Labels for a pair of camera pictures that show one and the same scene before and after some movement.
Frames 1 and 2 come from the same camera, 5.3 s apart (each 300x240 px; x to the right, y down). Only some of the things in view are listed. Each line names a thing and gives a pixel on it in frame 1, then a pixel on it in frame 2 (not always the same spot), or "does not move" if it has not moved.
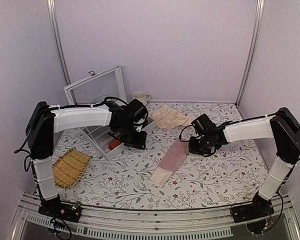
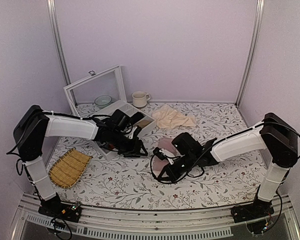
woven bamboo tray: [69, 168] does not move
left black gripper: [138, 144] -> [134, 150]
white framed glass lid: [94, 88] does not move
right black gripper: [193, 148] -> [172, 174]
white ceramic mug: [142, 96] does not move
